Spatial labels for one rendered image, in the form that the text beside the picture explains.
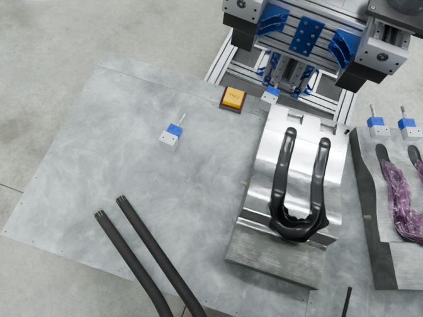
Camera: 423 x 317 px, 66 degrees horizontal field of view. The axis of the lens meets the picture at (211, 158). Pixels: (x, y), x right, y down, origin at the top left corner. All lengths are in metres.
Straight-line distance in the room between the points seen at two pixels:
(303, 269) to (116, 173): 0.61
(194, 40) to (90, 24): 0.73
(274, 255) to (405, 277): 0.34
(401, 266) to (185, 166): 0.66
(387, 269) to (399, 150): 0.39
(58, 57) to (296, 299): 2.02
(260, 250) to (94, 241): 0.47
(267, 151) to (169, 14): 1.74
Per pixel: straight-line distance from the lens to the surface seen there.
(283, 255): 0.95
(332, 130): 1.12
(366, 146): 1.16
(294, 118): 1.10
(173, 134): 1.04
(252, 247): 0.93
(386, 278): 1.05
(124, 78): 1.22
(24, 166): 2.10
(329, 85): 2.10
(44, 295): 1.90
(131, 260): 0.92
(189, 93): 1.17
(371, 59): 1.25
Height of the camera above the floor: 1.77
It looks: 67 degrees down
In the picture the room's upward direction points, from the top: 10 degrees clockwise
